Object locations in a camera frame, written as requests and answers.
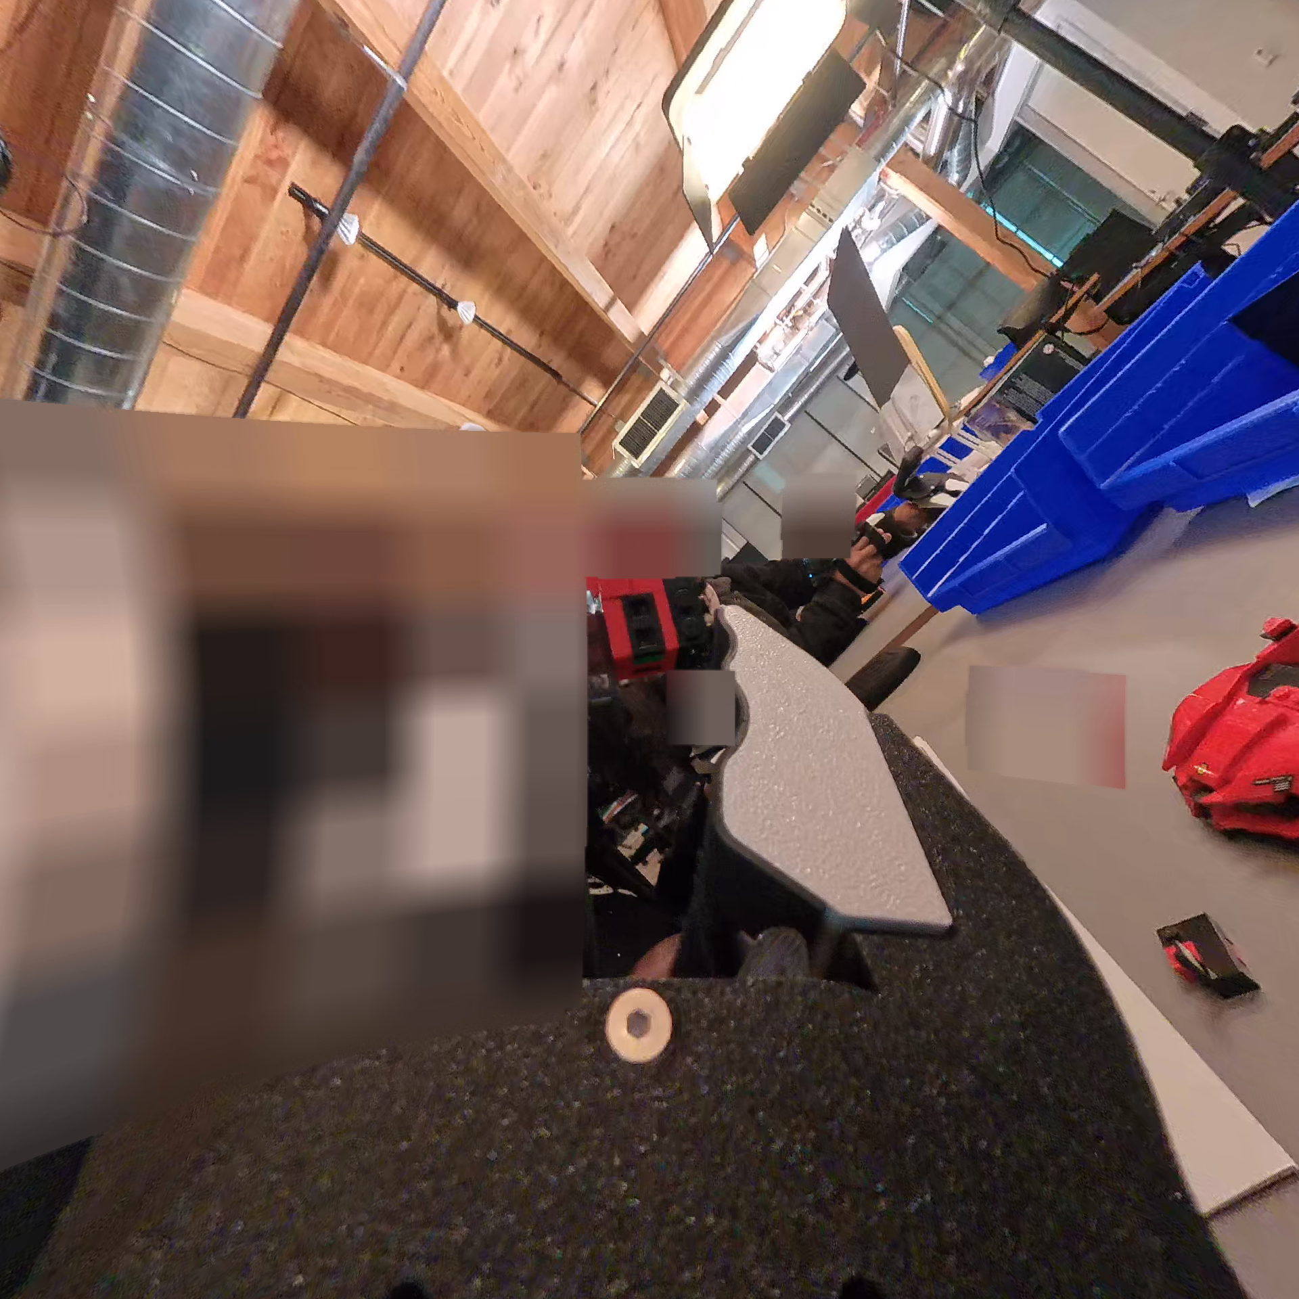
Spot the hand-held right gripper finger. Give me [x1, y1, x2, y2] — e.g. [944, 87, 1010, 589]
[700, 605, 956, 939]

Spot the red black brick subassembly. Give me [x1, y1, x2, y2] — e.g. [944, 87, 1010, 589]
[586, 576, 735, 678]

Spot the small black red brick assembly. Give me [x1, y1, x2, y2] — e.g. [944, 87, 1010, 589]
[1157, 912, 1263, 1001]

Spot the white instruction booklet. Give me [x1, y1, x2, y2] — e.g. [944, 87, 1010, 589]
[909, 732, 1299, 1219]

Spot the blue plastic storage bin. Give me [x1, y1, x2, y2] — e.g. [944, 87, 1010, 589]
[1058, 201, 1299, 514]
[898, 260, 1215, 616]

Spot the white air vent grille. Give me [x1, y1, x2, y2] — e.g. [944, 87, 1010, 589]
[612, 380, 687, 469]

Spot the red brick-built toy car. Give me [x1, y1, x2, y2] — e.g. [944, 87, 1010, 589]
[1162, 616, 1299, 842]

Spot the studio light panel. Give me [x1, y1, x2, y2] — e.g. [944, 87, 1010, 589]
[662, 0, 871, 249]

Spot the black ceiling pipe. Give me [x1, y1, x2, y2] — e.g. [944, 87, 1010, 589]
[233, 0, 453, 419]

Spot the black track light rail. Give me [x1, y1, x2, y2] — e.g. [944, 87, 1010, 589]
[287, 179, 600, 409]

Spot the silver ventilation duct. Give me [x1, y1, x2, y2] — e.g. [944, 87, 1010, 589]
[670, 19, 1018, 477]
[18, 0, 306, 407]

